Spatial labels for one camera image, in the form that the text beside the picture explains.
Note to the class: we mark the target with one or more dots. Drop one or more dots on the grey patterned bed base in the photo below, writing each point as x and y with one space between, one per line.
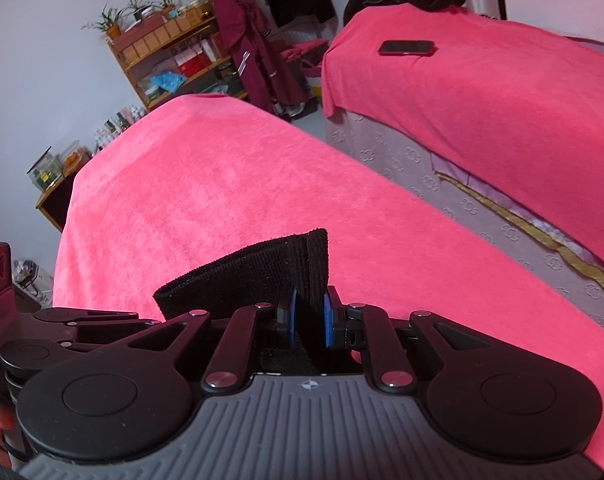
407 160

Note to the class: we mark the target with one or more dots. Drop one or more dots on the maroon jacket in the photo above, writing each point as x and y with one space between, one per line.
252 45

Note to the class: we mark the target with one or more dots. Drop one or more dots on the wooden shelf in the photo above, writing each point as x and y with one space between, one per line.
177 55

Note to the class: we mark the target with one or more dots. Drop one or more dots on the black pants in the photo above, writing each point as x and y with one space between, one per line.
262 270

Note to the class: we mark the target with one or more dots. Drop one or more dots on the glass fish tank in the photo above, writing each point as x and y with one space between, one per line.
44 170

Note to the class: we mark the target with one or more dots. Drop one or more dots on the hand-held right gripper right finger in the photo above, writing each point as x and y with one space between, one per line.
327 320

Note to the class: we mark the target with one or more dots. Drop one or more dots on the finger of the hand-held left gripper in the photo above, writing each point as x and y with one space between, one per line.
97 322

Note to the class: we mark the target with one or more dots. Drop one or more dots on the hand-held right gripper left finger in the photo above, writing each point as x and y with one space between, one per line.
292 317

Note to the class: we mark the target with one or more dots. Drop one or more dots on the row of small bottles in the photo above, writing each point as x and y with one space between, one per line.
119 122

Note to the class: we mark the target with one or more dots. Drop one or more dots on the dark low cabinet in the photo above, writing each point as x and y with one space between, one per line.
54 205

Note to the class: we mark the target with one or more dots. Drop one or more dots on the black phone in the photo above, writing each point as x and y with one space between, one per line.
407 47

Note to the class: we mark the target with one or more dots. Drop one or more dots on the potted plant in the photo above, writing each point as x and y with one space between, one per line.
107 21
167 4
138 5

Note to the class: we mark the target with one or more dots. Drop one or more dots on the glass jar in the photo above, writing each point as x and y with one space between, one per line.
76 157

